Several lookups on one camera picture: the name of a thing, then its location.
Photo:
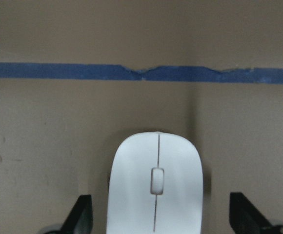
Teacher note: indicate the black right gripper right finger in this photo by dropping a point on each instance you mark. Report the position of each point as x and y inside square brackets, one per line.
[245, 218]

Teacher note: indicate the white computer mouse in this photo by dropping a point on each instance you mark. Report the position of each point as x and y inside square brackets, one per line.
[156, 186]

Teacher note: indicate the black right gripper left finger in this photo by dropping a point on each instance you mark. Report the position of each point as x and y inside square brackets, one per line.
[80, 218]

